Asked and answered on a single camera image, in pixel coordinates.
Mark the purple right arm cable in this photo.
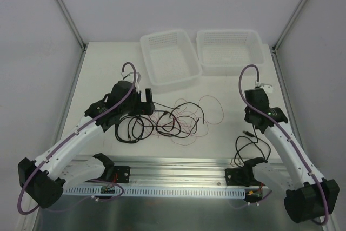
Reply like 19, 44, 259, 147
237, 64, 332, 225

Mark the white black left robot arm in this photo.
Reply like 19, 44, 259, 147
18, 80, 155, 209

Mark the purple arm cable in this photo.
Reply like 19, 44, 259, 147
17, 62, 137, 215
237, 64, 332, 225

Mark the aluminium mounting rail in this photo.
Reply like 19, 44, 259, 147
62, 156, 287, 188

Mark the white plastic basket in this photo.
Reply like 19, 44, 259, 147
140, 29, 202, 90
196, 29, 265, 76

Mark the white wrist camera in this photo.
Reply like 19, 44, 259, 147
121, 72, 142, 92
255, 81, 274, 94

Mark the white left plastic basket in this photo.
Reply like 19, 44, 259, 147
140, 29, 202, 90

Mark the white slotted cable duct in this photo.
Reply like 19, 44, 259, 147
64, 185, 245, 199

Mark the thin red wire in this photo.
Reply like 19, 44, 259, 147
145, 95, 225, 147

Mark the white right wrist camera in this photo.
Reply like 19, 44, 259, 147
255, 81, 274, 94

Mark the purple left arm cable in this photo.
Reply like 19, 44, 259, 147
17, 62, 137, 215

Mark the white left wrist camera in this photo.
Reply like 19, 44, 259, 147
121, 72, 142, 92

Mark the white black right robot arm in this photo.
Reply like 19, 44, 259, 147
241, 87, 340, 225

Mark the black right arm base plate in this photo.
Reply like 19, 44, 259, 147
224, 168, 261, 187

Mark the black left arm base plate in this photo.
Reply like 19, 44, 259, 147
104, 166, 131, 183

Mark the white right plastic basket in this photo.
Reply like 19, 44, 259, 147
196, 29, 265, 76

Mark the black USB cable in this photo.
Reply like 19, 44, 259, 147
234, 130, 271, 167

